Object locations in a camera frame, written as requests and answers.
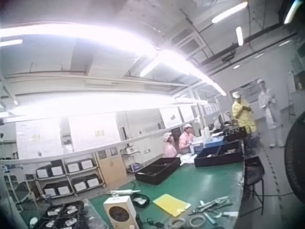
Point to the black chair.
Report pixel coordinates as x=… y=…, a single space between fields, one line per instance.
x=253 y=176

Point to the white glue tube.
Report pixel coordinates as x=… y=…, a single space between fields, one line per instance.
x=124 y=191

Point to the black tray with parts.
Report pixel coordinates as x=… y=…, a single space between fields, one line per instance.
x=234 y=133

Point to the yellow plastic folder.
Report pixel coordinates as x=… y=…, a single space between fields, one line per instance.
x=171 y=204

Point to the metal tweezers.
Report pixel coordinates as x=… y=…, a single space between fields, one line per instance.
x=209 y=216

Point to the metal rack with black bins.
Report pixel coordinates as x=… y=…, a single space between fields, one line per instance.
x=68 y=177

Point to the blue plastic box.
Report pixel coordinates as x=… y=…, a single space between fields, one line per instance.
x=209 y=143

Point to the beige ioniser fan box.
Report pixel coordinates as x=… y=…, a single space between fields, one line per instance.
x=118 y=210

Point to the black floor fan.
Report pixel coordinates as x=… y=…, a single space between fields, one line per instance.
x=295 y=159

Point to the white cloth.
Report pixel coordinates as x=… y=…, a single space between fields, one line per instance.
x=188 y=158

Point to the large black plastic tray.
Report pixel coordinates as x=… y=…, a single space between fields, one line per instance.
x=218 y=155

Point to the metal pliers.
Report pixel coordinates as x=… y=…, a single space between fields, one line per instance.
x=215 y=202

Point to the overhead light bar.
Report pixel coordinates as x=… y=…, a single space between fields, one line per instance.
x=100 y=105

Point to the clear tape roll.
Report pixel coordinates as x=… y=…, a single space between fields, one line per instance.
x=178 y=223
x=197 y=220

